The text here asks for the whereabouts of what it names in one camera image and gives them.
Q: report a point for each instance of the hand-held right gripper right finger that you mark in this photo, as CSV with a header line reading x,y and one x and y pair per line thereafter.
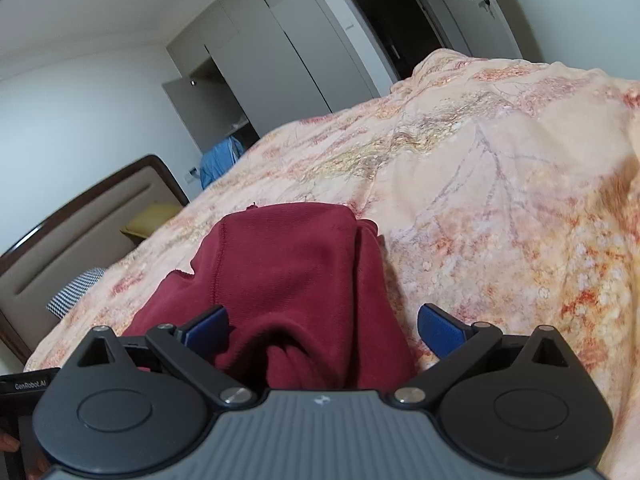
x,y
440,332

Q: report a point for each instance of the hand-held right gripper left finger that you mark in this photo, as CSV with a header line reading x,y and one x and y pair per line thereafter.
x,y
207,327

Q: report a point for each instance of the dark red knit garment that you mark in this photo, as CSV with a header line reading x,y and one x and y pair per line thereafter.
x,y
300,285

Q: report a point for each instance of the blue clothes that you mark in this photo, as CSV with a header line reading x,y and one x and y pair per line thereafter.
x,y
220,160

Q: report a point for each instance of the person's left hand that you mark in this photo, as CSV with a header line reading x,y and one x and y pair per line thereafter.
x,y
7,443

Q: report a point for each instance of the olive yellow pillow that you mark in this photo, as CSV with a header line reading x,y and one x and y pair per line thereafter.
x,y
150,222

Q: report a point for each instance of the black white houndstooth pillow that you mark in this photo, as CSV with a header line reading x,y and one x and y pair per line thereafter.
x,y
75,290

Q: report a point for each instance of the floral peach blanket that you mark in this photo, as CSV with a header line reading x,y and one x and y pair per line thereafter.
x,y
500,185

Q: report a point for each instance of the grey wardrobe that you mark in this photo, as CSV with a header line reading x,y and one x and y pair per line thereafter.
x,y
280,35

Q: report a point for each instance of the white room door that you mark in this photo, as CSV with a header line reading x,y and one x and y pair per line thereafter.
x,y
480,5

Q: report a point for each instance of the wall socket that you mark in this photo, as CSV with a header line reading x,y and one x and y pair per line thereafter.
x,y
192,173

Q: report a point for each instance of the padded headboard with wooden frame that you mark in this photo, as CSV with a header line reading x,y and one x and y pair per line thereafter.
x,y
75,230

